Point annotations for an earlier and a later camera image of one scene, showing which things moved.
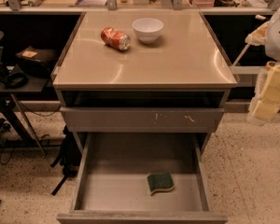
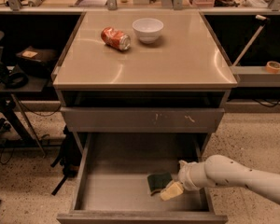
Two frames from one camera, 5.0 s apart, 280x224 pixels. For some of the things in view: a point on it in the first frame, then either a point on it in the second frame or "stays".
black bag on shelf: (36, 63) stays
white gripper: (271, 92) → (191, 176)
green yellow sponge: (160, 182) stays
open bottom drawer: (141, 178) stays
